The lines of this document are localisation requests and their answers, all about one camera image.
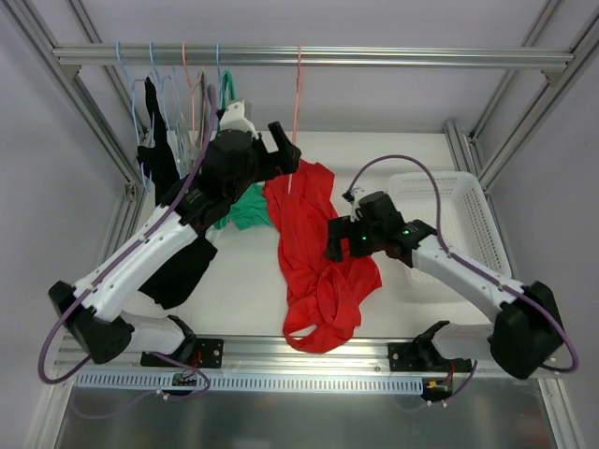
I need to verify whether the red tank top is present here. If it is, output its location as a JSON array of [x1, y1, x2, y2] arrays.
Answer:
[[263, 160, 382, 354]]

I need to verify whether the green tank top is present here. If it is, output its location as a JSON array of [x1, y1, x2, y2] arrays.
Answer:
[[214, 70, 272, 231]]

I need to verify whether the pink plastic hanger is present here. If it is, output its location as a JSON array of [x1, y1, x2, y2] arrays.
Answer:
[[285, 44, 308, 196]]

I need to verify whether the blue hanger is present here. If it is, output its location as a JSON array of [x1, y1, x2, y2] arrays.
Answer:
[[115, 42, 152, 193], [215, 42, 236, 109], [149, 42, 185, 163]]

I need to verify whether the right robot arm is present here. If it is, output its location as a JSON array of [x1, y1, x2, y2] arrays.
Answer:
[[326, 192, 565, 380]]

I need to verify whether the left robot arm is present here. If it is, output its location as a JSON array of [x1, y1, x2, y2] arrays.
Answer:
[[49, 122, 301, 366]]

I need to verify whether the grey tank top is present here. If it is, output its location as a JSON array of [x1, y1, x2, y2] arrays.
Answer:
[[190, 70, 211, 165]]

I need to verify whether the black tank top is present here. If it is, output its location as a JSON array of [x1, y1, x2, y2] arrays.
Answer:
[[137, 79, 217, 310]]

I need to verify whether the pink hanger under grey top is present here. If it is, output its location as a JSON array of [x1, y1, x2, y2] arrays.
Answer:
[[182, 42, 207, 148]]

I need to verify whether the blue hanger under white top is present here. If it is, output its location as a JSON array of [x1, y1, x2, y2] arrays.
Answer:
[[149, 42, 185, 163]]

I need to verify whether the blue hanger under black top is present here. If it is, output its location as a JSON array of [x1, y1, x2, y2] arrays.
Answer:
[[115, 42, 152, 193]]

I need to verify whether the white plastic basket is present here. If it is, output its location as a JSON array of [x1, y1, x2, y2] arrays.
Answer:
[[387, 171, 512, 278]]

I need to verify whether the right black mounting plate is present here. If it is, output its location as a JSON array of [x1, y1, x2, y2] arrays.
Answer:
[[387, 341, 439, 372]]

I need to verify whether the black mounting plate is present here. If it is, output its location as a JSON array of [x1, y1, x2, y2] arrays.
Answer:
[[387, 341, 439, 372], [140, 337, 225, 369]]

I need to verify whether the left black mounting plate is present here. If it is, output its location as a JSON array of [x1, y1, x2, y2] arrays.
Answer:
[[140, 337, 225, 369]]

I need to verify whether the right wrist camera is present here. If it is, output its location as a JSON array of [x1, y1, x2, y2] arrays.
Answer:
[[343, 186, 368, 222]]

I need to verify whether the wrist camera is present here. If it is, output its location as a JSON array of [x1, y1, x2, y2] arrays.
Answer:
[[343, 186, 368, 222], [219, 99, 258, 138]]

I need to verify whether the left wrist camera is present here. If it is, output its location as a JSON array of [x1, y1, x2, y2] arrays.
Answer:
[[219, 99, 258, 138]]

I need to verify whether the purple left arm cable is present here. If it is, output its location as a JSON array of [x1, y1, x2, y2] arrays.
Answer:
[[37, 83, 221, 385]]

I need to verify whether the left aluminium frame post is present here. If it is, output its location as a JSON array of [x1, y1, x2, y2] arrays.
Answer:
[[1, 1, 143, 277]]

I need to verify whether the aluminium frame post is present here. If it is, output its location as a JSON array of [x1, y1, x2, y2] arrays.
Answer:
[[444, 0, 599, 193], [1, 1, 143, 277]]

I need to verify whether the right aluminium frame post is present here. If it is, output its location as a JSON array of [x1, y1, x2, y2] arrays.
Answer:
[[444, 0, 599, 193]]

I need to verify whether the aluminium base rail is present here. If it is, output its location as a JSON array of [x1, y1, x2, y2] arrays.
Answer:
[[49, 336, 506, 377]]

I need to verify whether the aluminium hanging rail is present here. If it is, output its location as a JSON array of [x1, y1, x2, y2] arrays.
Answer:
[[52, 43, 575, 72]]

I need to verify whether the white slotted cable duct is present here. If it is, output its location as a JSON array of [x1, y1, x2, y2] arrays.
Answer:
[[75, 370, 424, 396]]

